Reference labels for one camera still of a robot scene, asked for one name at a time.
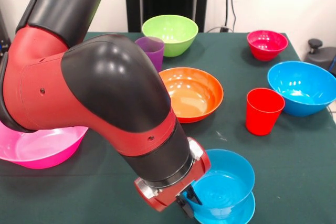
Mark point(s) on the large pink bowl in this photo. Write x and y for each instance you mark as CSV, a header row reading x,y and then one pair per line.
x,y
39,150

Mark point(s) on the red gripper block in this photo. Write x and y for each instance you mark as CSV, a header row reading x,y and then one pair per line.
x,y
181,184

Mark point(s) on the green bowl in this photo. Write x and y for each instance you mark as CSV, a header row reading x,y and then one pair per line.
x,y
170,35

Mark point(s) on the black pedestal foot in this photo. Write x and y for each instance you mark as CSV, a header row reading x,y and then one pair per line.
x,y
323,56

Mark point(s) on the small red bowl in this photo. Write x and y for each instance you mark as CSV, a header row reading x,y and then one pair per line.
x,y
266,48

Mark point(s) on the dark green tablecloth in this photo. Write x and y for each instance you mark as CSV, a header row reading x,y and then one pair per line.
x,y
262,169

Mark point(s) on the red cup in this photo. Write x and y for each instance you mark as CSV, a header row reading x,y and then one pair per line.
x,y
262,119

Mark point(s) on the orange bowl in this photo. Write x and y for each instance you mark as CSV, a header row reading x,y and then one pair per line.
x,y
194,95

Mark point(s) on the purple cup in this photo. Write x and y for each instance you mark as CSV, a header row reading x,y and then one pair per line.
x,y
155,51

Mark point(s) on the large blue bowl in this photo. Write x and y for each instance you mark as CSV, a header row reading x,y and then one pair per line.
x,y
302,90

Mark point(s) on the black equipment tower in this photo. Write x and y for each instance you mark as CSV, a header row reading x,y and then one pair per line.
x,y
3,35

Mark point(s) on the small blue ridged bowl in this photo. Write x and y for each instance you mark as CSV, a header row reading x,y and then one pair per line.
x,y
231,214

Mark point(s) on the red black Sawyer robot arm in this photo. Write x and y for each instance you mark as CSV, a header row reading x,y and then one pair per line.
x,y
92,77

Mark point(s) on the medium blue bowl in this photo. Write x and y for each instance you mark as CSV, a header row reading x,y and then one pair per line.
x,y
225,182

